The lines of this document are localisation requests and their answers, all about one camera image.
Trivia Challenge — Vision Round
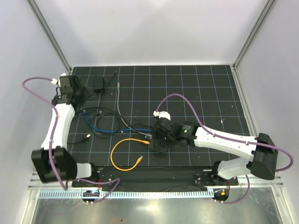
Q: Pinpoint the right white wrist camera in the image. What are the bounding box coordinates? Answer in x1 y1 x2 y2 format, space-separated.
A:
153 111 171 120

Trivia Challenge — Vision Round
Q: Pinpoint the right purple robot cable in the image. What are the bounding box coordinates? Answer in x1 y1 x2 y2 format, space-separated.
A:
156 93 294 203

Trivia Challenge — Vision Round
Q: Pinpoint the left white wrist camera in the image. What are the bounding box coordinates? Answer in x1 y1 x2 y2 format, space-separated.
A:
51 73 67 86

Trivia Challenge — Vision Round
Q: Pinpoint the black grid mat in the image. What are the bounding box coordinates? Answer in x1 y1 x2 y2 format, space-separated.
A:
67 65 250 168

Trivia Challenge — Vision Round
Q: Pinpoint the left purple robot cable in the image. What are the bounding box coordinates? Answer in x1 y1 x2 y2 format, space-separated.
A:
22 77 121 203

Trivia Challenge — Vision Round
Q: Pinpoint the yellow ethernet cable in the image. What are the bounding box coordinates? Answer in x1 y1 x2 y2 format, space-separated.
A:
110 138 150 172

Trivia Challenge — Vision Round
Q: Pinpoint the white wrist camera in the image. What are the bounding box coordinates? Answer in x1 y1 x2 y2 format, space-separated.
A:
51 73 67 86
153 111 171 120

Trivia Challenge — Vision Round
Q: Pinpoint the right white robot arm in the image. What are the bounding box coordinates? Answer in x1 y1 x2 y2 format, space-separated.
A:
149 118 278 185

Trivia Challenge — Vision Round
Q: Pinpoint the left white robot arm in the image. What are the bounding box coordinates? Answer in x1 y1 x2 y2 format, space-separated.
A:
31 73 99 187

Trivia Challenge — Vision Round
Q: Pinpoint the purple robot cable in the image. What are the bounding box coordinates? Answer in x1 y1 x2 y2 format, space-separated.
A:
156 93 294 203
22 77 121 203

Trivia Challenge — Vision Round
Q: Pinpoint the grey ethernet cable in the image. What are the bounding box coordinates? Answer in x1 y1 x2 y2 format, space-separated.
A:
116 82 152 137

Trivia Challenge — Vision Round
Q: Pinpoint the blue ethernet cable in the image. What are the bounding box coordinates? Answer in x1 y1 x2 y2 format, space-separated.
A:
83 109 152 134

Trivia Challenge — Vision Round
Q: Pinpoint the black braided cable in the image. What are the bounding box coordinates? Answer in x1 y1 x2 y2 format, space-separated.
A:
66 107 155 145

